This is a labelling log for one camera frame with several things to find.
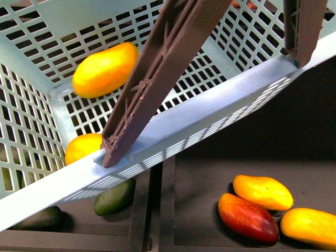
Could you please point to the yellow mango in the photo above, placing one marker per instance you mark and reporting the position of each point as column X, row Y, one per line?
column 265, row 191
column 104, row 72
column 310, row 226

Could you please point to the yellow lemon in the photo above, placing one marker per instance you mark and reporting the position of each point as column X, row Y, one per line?
column 82, row 146

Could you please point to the brown basket handle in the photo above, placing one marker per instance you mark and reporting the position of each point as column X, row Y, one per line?
column 178, row 34

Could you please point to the light blue plastic basket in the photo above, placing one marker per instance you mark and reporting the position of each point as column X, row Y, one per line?
column 239, row 68

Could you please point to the red mango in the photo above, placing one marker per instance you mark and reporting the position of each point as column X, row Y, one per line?
column 248, row 219

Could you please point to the black fruit display shelf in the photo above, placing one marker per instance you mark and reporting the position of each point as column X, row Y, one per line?
column 292, row 139

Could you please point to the dark green avocado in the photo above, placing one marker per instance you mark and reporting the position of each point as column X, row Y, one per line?
column 48, row 218

